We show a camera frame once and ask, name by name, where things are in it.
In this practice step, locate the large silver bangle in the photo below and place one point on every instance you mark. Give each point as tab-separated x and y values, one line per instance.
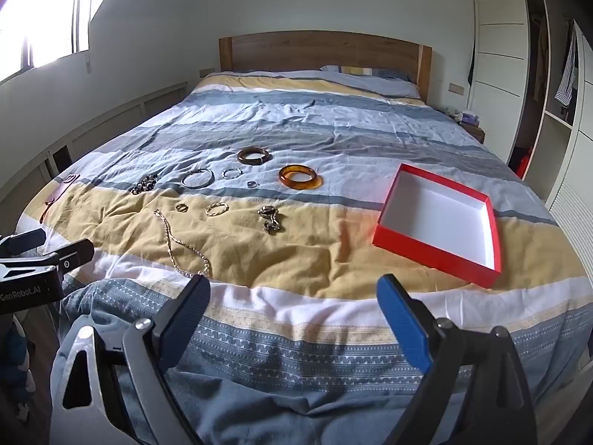
185	181

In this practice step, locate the blue grey pillow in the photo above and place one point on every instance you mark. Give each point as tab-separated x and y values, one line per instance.
370	74

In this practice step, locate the striped hanging shirt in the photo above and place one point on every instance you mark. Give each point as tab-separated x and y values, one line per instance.
566	79

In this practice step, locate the wall socket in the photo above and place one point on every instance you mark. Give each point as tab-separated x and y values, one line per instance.
456	88

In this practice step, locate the amber bangle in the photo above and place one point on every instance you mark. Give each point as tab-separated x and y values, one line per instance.
289	181

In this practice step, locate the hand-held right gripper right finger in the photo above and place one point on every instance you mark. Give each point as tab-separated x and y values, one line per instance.
403	324

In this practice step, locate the striped duvet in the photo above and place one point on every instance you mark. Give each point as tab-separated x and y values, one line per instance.
301	116

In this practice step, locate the red cardboard box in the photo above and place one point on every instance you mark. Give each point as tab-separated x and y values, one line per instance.
440	222

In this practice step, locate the wooden nightstand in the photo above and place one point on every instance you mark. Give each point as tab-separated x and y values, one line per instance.
473	132

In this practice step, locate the wooden headboard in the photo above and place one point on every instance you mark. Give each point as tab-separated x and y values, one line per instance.
324	51

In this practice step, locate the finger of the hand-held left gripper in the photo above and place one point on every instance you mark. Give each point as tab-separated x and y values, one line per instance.
25	241
69	252

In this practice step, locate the dark brown bangle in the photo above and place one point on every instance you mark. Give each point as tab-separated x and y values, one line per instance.
245	160

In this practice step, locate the brown hanging garment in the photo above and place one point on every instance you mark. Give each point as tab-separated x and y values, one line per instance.
541	65

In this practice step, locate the white wardrobe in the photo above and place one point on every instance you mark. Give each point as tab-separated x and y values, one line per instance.
502	55

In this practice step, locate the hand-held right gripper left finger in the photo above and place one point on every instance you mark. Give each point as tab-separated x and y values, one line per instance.
185	315

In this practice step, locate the white low wall cabinet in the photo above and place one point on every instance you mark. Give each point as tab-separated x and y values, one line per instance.
92	130

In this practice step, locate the window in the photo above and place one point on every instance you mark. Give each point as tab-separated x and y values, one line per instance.
46	9

